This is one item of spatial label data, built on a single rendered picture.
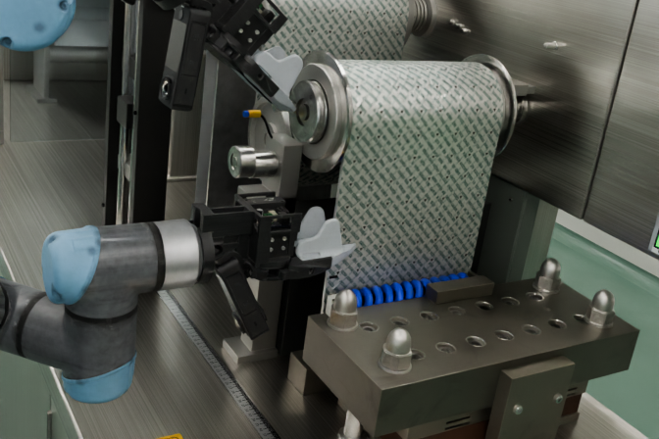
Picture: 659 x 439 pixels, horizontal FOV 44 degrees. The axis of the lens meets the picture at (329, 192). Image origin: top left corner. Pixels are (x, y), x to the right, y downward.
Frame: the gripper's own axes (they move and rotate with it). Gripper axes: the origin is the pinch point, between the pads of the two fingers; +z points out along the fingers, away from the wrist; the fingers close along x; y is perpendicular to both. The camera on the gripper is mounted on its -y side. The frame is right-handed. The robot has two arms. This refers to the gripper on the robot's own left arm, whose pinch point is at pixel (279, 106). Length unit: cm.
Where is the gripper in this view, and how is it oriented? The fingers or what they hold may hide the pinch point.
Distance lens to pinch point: 98.5
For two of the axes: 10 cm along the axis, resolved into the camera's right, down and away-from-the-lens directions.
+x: -5.0, -3.6, 7.9
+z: 5.8, 5.4, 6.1
